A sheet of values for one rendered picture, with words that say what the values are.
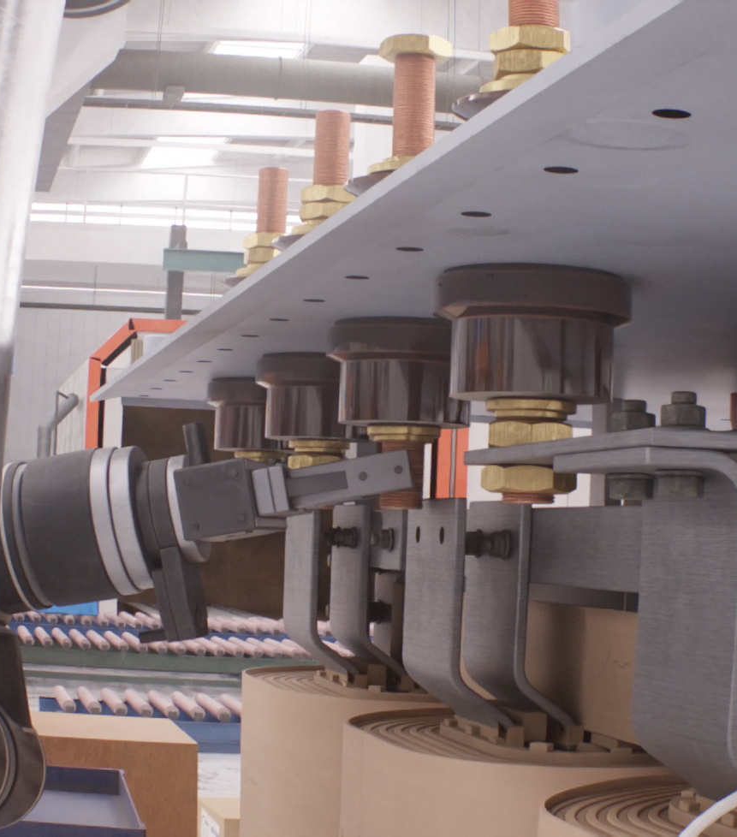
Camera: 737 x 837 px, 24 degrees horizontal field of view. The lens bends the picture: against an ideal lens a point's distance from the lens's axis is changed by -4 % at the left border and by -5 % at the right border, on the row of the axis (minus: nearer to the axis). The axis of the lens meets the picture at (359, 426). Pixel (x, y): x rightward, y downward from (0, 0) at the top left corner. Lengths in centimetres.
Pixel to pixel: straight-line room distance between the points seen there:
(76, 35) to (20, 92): 1084
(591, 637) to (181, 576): 28
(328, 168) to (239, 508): 42
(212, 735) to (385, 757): 834
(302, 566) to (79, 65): 1043
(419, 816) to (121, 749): 128
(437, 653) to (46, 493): 29
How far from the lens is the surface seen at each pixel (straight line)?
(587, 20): 63
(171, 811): 242
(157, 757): 240
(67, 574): 124
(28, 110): 120
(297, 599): 167
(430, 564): 123
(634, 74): 54
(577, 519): 112
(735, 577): 77
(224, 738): 954
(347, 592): 167
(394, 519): 151
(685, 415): 78
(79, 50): 1202
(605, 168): 69
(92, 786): 218
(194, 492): 120
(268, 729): 161
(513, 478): 96
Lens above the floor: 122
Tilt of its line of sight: 3 degrees up
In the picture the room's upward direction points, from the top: 2 degrees clockwise
